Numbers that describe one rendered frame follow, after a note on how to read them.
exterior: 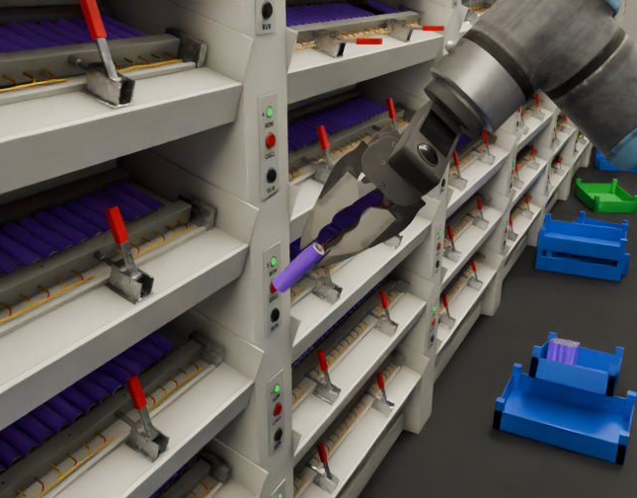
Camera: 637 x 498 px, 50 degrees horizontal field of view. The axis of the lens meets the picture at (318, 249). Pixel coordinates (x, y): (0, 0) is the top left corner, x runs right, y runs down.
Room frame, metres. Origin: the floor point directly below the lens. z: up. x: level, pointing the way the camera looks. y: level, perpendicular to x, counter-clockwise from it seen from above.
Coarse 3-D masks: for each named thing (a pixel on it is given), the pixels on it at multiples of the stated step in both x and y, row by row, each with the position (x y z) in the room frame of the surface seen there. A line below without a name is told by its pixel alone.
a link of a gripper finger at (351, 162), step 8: (360, 144) 0.66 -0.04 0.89; (352, 152) 0.66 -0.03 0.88; (360, 152) 0.66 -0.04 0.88; (344, 160) 0.66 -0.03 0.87; (352, 160) 0.66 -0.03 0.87; (360, 160) 0.66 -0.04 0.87; (336, 168) 0.66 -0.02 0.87; (344, 168) 0.66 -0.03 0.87; (352, 168) 0.66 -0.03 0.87; (360, 168) 0.66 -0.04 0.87; (328, 176) 0.66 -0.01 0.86; (336, 176) 0.66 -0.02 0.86; (328, 184) 0.66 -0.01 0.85
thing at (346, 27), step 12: (408, 12) 1.37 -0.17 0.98; (312, 24) 1.04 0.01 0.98; (324, 24) 1.06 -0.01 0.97; (336, 24) 1.09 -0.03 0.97; (348, 24) 1.11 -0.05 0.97; (360, 24) 1.16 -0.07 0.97; (372, 24) 1.20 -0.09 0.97; (384, 24) 1.25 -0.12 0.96; (408, 24) 1.33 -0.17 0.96; (300, 36) 0.99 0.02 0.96; (312, 36) 1.02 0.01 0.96; (348, 36) 1.10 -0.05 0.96; (360, 36) 1.13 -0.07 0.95
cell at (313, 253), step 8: (312, 248) 0.64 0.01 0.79; (320, 248) 0.65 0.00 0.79; (304, 256) 0.64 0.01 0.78; (312, 256) 0.64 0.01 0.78; (320, 256) 0.64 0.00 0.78; (296, 264) 0.65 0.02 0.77; (304, 264) 0.64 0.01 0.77; (312, 264) 0.64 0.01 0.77; (280, 272) 0.66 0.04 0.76; (288, 272) 0.65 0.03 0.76; (296, 272) 0.64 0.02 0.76; (304, 272) 0.65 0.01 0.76; (280, 280) 0.65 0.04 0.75; (288, 280) 0.65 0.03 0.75; (296, 280) 0.65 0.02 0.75; (280, 288) 0.65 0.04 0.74; (288, 288) 0.65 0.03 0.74
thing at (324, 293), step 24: (336, 216) 1.26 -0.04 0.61; (432, 216) 1.39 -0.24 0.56; (336, 240) 1.15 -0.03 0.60; (408, 240) 1.28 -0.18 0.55; (336, 264) 1.12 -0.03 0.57; (360, 264) 1.14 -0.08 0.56; (384, 264) 1.16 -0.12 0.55; (312, 288) 1.01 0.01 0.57; (336, 288) 1.01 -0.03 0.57; (360, 288) 1.07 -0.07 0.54; (312, 312) 0.95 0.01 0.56; (336, 312) 0.99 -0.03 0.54; (312, 336) 0.93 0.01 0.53
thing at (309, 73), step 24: (384, 0) 1.45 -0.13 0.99; (408, 0) 1.43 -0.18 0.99; (432, 24) 1.40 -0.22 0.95; (288, 48) 0.85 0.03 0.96; (312, 48) 1.01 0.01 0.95; (360, 48) 1.09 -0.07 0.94; (384, 48) 1.14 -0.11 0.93; (408, 48) 1.23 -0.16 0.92; (432, 48) 1.35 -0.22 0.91; (288, 72) 0.86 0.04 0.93; (312, 72) 0.92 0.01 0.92; (336, 72) 0.99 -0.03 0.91; (360, 72) 1.07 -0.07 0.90; (384, 72) 1.16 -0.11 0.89; (288, 96) 0.88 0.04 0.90; (312, 96) 0.94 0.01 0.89
